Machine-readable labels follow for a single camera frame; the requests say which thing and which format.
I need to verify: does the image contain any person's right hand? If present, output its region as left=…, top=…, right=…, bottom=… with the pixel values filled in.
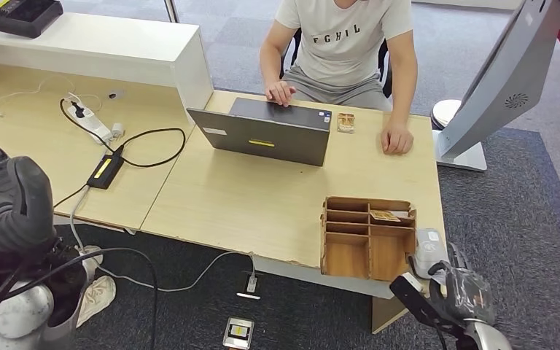
left=264, top=80, right=297, bottom=108

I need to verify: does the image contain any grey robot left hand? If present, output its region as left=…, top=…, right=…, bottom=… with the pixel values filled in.
left=0, top=111, right=58, bottom=254

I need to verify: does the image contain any person's left hand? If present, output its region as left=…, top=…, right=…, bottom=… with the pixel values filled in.
left=380, top=120, right=415, bottom=155

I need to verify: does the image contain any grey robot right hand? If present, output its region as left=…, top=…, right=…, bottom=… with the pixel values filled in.
left=427, top=242, right=496, bottom=327

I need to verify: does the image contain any wooden room key card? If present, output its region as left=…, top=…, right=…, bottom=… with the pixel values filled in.
left=369, top=209, right=401, bottom=223

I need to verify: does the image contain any small wooden card holder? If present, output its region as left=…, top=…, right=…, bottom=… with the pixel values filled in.
left=337, top=112, right=356, bottom=134

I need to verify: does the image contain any white card reader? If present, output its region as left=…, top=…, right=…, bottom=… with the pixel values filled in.
left=413, top=228, right=450, bottom=280

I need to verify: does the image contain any person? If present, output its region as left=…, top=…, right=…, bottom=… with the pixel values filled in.
left=260, top=0, right=419, bottom=155

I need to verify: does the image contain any dark grey laptop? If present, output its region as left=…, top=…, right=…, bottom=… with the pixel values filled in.
left=186, top=96, right=333, bottom=168

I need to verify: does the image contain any round white base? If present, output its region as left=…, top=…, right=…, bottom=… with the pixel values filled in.
left=430, top=98, right=462, bottom=131

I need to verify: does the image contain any black office chair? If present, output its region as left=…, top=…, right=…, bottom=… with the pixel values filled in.
left=279, top=28, right=393, bottom=98

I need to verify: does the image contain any beige desk side panel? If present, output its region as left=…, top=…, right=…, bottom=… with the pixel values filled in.
left=370, top=295, right=409, bottom=334

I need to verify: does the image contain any black power adapter yellow label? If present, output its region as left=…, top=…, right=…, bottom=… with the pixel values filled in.
left=86, top=153, right=125, bottom=190

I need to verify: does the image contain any white power strip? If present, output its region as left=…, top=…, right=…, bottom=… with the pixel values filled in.
left=66, top=100, right=114, bottom=146

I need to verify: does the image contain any white shoe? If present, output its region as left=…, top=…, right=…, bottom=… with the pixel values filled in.
left=74, top=275, right=117, bottom=330

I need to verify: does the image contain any grey kiosk stand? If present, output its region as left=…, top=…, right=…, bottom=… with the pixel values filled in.
left=432, top=0, right=560, bottom=172

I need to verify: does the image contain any wooden compartment organizer box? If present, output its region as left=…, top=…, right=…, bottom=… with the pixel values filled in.
left=319, top=195, right=419, bottom=284

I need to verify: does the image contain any white desk shelf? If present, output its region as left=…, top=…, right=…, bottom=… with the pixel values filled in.
left=0, top=10, right=214, bottom=117

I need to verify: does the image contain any black desktop device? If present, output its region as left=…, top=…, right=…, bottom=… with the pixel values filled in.
left=0, top=0, right=64, bottom=39

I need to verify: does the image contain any white plug adapter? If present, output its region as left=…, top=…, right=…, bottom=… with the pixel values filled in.
left=235, top=271, right=262, bottom=301

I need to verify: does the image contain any silver device with screen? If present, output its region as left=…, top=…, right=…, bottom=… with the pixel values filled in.
left=222, top=316, right=255, bottom=350

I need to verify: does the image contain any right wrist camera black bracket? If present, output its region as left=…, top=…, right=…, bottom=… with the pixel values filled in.
left=389, top=273, right=459, bottom=339

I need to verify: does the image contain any thin white cable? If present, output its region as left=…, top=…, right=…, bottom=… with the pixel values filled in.
left=0, top=74, right=102, bottom=117

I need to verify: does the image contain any black power cable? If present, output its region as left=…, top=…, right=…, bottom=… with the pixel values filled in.
left=52, top=98, right=186, bottom=209

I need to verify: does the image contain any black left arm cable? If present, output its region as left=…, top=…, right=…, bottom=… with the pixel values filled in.
left=14, top=247, right=159, bottom=350

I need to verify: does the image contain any white cable under desk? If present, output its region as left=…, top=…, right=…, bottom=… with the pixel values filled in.
left=98, top=251, right=257, bottom=293

